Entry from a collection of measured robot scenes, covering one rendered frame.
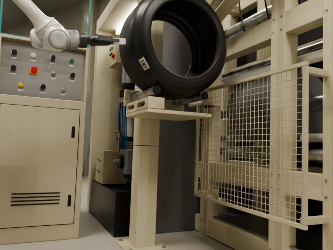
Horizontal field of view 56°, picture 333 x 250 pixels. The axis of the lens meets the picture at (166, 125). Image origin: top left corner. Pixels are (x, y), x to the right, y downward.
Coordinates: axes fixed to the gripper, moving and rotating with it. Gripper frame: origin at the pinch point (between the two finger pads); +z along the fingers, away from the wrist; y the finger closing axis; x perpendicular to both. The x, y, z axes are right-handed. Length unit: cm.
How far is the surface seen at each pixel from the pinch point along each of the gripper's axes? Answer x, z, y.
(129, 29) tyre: -4.5, 4.1, -5.5
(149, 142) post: 54, 23, 28
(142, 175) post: 73, 16, 28
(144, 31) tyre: -1.9, 9.5, -12.0
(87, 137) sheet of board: 50, 62, 428
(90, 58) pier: -104, 90, 469
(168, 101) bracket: 30, 37, 25
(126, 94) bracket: 24.1, 9.6, 25.2
